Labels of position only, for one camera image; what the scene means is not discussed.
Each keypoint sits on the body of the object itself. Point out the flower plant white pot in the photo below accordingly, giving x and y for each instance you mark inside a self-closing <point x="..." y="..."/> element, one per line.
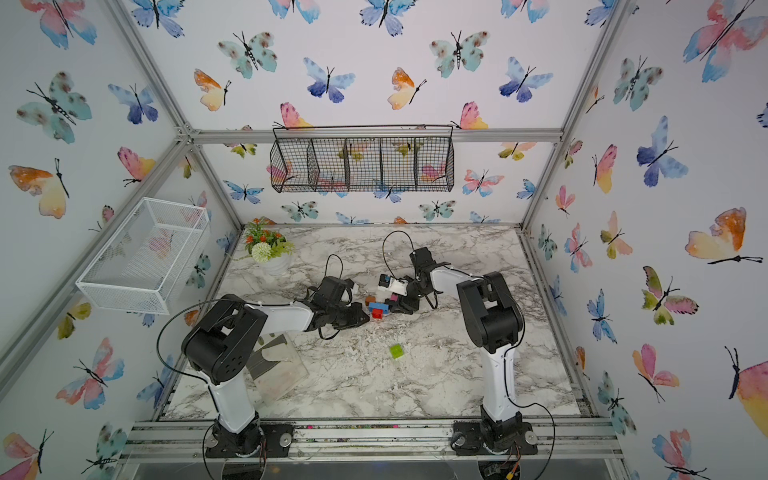
<point x="267" y="247"/>

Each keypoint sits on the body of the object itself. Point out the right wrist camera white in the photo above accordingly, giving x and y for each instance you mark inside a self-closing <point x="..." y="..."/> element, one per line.
<point x="390" y="288"/>

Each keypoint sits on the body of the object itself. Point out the aluminium front rail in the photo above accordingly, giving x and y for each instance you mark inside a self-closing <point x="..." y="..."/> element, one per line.
<point x="562" y="438"/>

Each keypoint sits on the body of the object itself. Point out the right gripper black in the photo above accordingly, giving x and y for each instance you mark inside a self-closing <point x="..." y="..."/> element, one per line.
<point x="411" y="304"/>

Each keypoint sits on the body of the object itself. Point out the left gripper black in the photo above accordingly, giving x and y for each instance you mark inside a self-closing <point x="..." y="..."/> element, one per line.
<point x="357" y="312"/>

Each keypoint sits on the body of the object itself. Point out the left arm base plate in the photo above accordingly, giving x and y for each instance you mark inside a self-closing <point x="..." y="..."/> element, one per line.
<point x="270" y="440"/>

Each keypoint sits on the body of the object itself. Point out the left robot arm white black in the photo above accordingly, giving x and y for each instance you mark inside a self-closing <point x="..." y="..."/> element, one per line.
<point x="223" y="340"/>

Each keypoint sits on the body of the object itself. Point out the white mesh basket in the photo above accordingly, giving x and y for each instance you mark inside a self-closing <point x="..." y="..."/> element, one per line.
<point x="149" y="253"/>

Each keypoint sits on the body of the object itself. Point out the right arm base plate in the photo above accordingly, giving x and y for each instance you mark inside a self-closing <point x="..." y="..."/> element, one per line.
<point x="477" y="438"/>

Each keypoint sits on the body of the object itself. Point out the blue lego brick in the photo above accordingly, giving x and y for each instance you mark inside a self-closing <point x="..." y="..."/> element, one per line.
<point x="384" y="308"/>

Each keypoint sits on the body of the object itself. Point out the green lego brick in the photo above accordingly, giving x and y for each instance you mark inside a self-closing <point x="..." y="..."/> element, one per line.
<point x="397" y="351"/>

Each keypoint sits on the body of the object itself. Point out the black wire basket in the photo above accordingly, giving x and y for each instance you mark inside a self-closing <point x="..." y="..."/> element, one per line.
<point x="363" y="159"/>

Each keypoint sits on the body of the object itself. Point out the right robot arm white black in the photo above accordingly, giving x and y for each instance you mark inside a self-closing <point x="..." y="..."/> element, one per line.
<point x="495" y="324"/>

